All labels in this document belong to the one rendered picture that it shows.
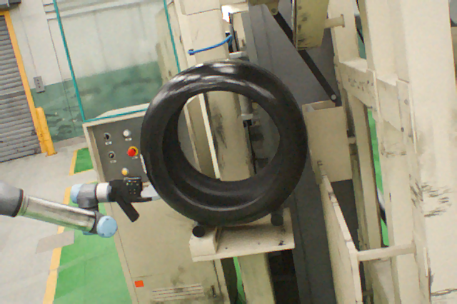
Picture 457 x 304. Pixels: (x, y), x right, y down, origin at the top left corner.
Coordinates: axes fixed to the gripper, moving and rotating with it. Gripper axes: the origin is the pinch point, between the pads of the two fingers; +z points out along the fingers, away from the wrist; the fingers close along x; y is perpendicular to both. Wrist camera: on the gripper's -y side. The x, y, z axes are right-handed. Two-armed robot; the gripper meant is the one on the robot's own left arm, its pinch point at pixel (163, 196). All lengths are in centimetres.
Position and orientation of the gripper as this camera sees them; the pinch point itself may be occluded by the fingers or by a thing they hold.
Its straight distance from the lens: 174.3
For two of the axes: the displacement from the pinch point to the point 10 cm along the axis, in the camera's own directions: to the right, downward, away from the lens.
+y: -0.7, -9.7, -2.3
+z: 9.9, -0.4, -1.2
